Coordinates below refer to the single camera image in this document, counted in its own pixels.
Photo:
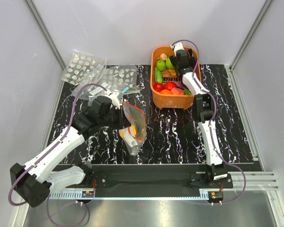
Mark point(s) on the dotted clear bag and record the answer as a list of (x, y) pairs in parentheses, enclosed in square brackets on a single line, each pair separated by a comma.
[(122, 76), (80, 66)]

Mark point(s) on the yellow bell pepper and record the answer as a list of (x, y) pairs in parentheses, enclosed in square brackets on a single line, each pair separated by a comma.
[(129, 130)]

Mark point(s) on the green apple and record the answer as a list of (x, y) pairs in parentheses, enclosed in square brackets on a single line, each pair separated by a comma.
[(168, 63)]

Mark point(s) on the orange tangerine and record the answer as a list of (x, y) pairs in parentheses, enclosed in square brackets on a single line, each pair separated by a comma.
[(165, 92)]

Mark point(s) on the green chili pepper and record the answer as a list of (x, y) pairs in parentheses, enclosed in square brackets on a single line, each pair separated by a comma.
[(187, 92)]

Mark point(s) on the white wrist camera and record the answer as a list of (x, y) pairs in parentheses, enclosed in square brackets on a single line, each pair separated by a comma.
[(116, 99), (176, 47)]

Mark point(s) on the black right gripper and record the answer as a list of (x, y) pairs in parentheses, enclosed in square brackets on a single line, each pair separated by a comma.
[(191, 61)]

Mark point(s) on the orange plastic basket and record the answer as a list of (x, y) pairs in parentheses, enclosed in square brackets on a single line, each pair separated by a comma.
[(169, 101)]

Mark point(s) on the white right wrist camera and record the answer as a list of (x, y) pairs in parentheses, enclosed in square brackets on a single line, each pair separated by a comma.
[(176, 47)]

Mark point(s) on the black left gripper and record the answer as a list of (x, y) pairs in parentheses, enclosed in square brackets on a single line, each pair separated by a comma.
[(123, 121)]

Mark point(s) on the orange ginger piece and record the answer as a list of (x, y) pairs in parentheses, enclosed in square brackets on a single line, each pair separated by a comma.
[(169, 72)]

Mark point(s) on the pink peach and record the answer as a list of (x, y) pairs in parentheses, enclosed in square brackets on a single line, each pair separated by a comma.
[(177, 91)]

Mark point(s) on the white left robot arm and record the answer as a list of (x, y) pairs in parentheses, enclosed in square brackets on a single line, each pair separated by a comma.
[(35, 180)]

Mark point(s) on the green bitter gourd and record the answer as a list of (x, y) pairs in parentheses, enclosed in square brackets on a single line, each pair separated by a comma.
[(157, 76)]

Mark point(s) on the red pepper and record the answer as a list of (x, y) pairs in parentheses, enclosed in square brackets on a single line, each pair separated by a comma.
[(170, 85)]

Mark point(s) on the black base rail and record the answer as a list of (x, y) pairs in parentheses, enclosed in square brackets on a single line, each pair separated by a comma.
[(152, 181)]

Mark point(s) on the garlic bulb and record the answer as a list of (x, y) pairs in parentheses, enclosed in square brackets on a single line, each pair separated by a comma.
[(163, 57)]

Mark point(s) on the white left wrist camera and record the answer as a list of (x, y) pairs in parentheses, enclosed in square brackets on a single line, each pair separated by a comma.
[(116, 99)]

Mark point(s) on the purple eggplant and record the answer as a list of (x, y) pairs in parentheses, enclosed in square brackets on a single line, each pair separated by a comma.
[(180, 85)]

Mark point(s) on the orange zipper clear bag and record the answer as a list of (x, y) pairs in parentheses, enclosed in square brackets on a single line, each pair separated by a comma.
[(137, 118)]

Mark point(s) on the light green lime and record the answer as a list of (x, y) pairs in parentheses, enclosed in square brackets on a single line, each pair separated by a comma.
[(161, 65)]

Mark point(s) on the red tomato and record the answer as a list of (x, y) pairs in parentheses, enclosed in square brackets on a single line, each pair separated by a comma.
[(158, 87)]

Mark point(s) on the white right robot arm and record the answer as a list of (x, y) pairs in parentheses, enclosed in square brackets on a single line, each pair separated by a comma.
[(204, 112)]

